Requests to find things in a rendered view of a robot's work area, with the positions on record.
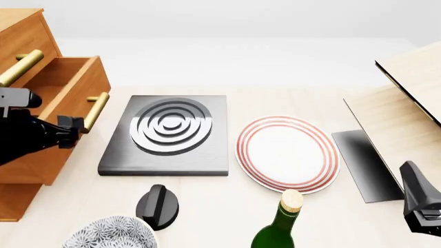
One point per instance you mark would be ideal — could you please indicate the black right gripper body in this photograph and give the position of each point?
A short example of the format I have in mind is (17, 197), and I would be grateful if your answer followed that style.
(427, 224)

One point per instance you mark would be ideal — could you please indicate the wooden cabinet with drawers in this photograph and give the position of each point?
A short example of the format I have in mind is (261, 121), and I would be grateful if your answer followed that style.
(20, 23)

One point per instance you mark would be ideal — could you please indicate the patterned grey white bowl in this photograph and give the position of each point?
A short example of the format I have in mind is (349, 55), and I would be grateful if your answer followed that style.
(110, 232)

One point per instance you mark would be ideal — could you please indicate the white plate with red rings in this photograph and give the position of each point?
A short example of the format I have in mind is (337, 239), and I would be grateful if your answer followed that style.
(286, 155)

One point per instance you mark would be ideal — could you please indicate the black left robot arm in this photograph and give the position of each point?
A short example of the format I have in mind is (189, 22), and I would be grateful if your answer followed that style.
(27, 137)

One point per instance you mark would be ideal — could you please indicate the pale wood microwave oven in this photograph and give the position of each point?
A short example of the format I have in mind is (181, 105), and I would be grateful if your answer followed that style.
(403, 121)

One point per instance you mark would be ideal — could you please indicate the green wine bottle with cork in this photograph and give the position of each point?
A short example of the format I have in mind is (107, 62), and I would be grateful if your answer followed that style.
(275, 232)

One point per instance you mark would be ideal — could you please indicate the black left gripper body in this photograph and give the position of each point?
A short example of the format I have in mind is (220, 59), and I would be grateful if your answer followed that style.
(69, 134)

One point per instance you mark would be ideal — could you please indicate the round black stove knob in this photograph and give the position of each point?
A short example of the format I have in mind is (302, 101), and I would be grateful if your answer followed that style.
(156, 206)

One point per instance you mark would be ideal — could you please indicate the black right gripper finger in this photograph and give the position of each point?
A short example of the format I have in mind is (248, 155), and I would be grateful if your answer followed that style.
(418, 191)

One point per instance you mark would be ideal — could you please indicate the flat black stove plate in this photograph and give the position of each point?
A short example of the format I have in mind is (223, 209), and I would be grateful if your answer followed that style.
(206, 155)

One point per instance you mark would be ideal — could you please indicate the wooden drawer front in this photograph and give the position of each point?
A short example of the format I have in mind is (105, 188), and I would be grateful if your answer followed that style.
(17, 201)

